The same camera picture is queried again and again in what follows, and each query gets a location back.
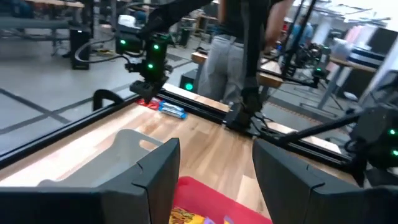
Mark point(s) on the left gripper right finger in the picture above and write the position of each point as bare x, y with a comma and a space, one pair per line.
311, 202

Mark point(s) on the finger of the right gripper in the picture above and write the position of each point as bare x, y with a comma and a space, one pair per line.
144, 90
162, 84

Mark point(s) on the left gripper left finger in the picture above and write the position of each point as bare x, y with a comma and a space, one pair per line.
109, 205

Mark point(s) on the blue white candy bar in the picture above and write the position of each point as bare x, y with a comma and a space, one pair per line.
172, 106
174, 114

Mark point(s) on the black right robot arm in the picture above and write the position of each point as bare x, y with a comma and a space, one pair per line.
174, 12

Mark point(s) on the black neighbouring robot arm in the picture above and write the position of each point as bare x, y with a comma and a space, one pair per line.
311, 53

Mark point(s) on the black box with green light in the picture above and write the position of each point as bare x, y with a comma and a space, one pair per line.
186, 77

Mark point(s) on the grey plastic bin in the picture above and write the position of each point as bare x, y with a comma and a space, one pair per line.
109, 161

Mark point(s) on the person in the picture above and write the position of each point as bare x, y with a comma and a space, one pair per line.
303, 31
224, 62

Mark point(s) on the black computer tower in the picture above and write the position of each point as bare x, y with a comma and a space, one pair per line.
79, 46

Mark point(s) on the red plastic bin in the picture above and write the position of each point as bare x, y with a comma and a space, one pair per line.
202, 193

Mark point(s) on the black curved bracket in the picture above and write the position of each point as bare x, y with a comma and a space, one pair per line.
105, 91

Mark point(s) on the grey metal table frame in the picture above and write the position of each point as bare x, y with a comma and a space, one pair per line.
385, 63

